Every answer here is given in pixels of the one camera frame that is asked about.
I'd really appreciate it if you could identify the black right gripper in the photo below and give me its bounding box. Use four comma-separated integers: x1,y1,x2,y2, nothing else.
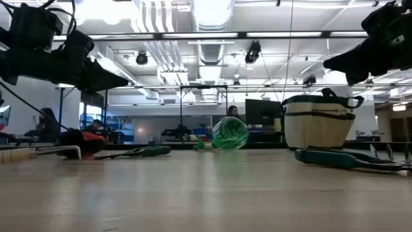
323,15,412,86

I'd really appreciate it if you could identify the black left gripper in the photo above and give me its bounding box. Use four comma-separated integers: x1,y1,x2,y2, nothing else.
0,49,130,92

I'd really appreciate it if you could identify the beige green-trimmed gardening bag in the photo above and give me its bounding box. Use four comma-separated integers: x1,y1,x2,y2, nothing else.
281,87,366,150

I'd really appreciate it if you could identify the green-handled black garden tool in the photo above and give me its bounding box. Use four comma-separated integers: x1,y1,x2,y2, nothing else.
294,148,412,172

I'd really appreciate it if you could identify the wooden-handled hand rake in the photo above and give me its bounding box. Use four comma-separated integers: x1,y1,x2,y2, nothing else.
0,144,82,164

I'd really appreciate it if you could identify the green spray bottle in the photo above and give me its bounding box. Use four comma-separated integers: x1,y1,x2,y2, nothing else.
192,116,249,151

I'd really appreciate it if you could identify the person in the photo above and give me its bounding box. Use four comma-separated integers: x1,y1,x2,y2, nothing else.
227,105,241,119
24,108,61,143
84,119,104,133

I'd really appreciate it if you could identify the black overhead light beam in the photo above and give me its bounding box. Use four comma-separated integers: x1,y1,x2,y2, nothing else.
53,31,368,41

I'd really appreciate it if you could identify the computer monitor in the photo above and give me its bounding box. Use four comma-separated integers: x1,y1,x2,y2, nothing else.
0,105,12,128

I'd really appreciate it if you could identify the black monitor screen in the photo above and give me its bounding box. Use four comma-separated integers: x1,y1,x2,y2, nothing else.
245,99,284,127

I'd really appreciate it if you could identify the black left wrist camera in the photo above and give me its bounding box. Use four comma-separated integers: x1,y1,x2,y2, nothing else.
61,30,95,62

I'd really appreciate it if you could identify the thin hanging ceiling cable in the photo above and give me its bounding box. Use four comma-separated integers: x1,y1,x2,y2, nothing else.
281,0,294,101

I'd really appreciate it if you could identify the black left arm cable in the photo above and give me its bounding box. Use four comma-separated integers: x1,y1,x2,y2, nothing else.
0,80,70,131

